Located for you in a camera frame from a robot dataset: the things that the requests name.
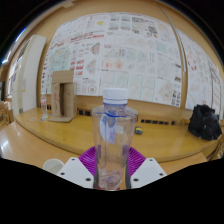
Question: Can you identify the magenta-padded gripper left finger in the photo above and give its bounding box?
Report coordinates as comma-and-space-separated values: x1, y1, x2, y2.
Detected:
56, 145, 99, 190

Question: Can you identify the white wall conduit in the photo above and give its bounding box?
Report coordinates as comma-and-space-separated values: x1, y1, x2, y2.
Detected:
156, 4, 188, 109

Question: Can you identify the black bag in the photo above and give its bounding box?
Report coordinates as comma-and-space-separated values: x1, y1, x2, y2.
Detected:
187, 104, 223, 142

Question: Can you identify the white ceramic mug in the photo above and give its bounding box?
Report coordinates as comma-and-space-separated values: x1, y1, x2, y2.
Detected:
42, 158, 65, 175

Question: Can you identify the brown cardboard box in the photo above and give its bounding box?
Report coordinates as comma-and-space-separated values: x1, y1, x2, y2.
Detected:
47, 69, 78, 123

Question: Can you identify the small dark tape measure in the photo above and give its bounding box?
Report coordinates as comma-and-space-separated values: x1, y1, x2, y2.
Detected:
134, 125, 144, 136

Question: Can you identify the narrow printed wall poster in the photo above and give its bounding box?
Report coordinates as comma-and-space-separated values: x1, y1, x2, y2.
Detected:
176, 29, 224, 121

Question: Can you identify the wooden chair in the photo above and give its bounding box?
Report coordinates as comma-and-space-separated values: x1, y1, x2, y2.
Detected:
0, 99, 14, 127

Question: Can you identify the clear plastic water bottle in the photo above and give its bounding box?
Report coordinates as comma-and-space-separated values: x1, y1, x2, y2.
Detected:
91, 87, 139, 191

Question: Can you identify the tall white cabinet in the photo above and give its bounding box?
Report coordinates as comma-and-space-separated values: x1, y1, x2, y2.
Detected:
11, 34, 48, 116

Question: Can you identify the wide printed wall poster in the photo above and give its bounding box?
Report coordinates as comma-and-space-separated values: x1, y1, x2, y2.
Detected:
40, 12, 184, 108

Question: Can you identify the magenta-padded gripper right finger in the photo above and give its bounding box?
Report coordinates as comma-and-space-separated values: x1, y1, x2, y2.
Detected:
125, 146, 168, 190

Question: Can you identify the small clear bottle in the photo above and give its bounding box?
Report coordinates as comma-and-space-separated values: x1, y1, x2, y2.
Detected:
39, 93, 49, 122

